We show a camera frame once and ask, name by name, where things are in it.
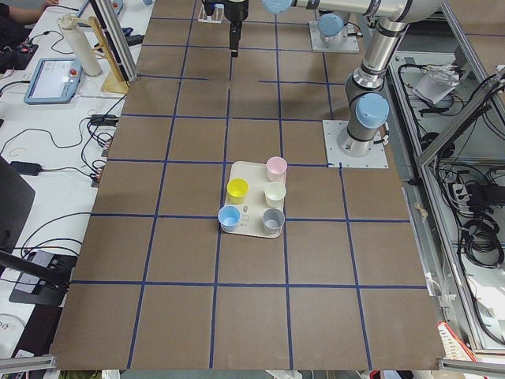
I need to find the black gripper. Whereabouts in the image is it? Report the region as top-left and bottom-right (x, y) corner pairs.
(202, 0), (249, 58)

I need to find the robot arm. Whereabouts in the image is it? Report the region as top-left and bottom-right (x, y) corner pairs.
(317, 12), (350, 44)
(262, 0), (442, 100)

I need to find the pink cup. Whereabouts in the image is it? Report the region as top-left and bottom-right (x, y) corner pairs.
(266, 156), (288, 182)

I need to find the yellow cup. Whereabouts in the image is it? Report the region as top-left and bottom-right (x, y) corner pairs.
(226, 178), (249, 205)

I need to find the cream white cup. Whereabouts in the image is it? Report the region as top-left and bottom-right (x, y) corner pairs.
(264, 182), (286, 208)

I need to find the blue cup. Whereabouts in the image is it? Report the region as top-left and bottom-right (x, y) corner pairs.
(218, 205), (241, 232)

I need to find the grey cup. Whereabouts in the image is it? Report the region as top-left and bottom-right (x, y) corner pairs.
(262, 208), (285, 234)

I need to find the wooden stand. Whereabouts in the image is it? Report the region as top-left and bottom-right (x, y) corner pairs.
(77, 17), (129, 94)

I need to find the white cylinder bottle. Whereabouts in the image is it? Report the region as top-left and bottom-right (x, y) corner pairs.
(58, 13), (103, 77)

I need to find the blue teach pendant tablet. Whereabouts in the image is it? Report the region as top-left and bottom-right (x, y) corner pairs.
(24, 58), (82, 105)

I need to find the cream plastic tray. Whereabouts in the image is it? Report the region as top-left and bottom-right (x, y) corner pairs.
(224, 161), (284, 238)

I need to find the black monitor stand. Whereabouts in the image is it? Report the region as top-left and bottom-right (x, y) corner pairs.
(1, 159), (77, 307)

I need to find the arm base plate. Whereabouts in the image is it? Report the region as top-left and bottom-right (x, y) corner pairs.
(322, 120), (388, 169)
(309, 21), (360, 54)

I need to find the aluminium frame post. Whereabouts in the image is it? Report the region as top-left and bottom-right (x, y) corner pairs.
(90, 0), (138, 83)

